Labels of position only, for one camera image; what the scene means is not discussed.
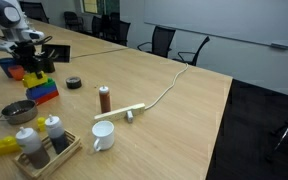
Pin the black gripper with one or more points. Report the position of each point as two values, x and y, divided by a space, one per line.
25 52

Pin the yellow three-stud lego brick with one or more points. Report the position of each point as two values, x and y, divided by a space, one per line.
33 80

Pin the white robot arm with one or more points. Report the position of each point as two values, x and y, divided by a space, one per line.
4 15

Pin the green lego brick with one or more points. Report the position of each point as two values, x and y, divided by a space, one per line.
50 83

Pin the red lego brick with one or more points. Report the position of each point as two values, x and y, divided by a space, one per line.
47 98

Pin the small yellow lego brick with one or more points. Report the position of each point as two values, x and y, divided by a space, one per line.
41 124

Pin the wide yellow lego brick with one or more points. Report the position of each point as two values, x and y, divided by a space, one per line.
4 146

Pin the orange cup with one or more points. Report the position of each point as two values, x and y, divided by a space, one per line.
16 73

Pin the blue cup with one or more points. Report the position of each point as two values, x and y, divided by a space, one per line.
3 64

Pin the black tape roll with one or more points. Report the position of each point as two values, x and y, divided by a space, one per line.
73 82

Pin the black mesh office chair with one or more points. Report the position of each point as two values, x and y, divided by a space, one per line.
72 19
160 40
96 25
39 11
120 31
195 55

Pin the slim white-capped squeeze bottle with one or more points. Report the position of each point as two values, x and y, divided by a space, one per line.
54 131

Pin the large white-capped squeeze bottle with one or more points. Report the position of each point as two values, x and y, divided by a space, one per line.
30 143

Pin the brown sauce bottle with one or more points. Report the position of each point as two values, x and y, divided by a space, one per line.
104 100

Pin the wooden slat crate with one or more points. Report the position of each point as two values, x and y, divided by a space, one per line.
55 159

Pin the white mug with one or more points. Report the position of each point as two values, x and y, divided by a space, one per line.
104 134

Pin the white power strip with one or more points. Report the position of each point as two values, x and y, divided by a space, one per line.
119 113

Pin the white plug adapter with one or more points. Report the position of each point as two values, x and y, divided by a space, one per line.
129 116

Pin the white whiteboard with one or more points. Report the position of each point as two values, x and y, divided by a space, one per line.
224 20

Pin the grey whiteboard eraser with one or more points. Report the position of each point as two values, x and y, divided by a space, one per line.
280 45

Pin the black stand with metal rod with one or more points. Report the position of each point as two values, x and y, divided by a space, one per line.
285 133

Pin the black rectangular frame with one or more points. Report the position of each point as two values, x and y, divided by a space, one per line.
62 53

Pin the window with dark frame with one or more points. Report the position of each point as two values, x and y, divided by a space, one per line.
99 6

